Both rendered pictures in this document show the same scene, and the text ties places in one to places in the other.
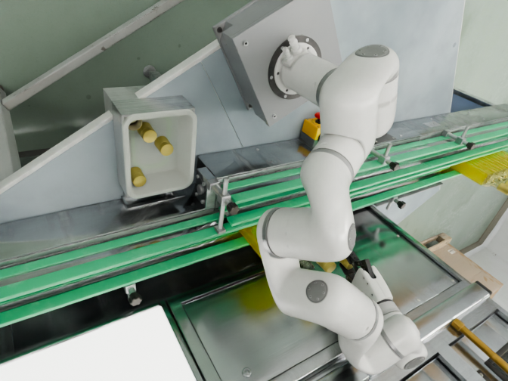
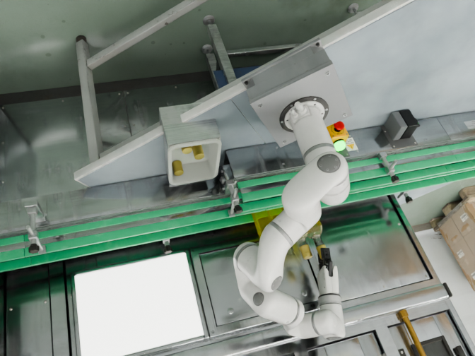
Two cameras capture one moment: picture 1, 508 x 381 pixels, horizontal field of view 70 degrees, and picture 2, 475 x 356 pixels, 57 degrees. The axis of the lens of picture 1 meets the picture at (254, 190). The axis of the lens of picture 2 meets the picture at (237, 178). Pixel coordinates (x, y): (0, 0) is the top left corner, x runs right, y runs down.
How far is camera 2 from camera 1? 75 cm
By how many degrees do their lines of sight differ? 23
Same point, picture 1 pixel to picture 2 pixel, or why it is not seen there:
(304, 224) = (253, 268)
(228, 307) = (230, 263)
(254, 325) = not seen: hidden behind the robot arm
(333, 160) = (278, 236)
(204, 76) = (233, 107)
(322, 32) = (329, 92)
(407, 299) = (374, 284)
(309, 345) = not seen: hidden behind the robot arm
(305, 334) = not seen: hidden behind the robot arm
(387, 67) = (329, 183)
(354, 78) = (302, 191)
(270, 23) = (281, 93)
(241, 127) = (264, 131)
